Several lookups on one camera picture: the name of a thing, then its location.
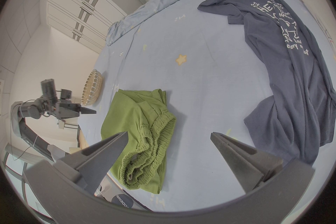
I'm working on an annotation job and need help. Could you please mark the green shorts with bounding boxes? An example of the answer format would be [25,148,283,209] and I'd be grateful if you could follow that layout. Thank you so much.
[101,89,177,194]

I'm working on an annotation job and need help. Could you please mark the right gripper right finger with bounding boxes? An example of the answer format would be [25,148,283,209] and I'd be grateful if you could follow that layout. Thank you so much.
[210,132,284,195]

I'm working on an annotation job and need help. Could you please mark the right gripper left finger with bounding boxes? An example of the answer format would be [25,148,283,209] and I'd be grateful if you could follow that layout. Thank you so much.
[54,131,129,195]

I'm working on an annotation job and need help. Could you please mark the round woven basket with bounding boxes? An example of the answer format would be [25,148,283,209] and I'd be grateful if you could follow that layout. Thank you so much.
[81,69,103,106]

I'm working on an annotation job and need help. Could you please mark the window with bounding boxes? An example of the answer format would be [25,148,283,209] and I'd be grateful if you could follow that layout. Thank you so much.
[1,148,57,221]

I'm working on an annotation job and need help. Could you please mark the dark blue T-shirt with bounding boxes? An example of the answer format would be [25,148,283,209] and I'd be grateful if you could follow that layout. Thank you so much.
[197,0,336,166]

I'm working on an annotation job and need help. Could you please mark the white wardrobe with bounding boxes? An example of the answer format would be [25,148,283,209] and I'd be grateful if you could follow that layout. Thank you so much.
[47,0,126,51]

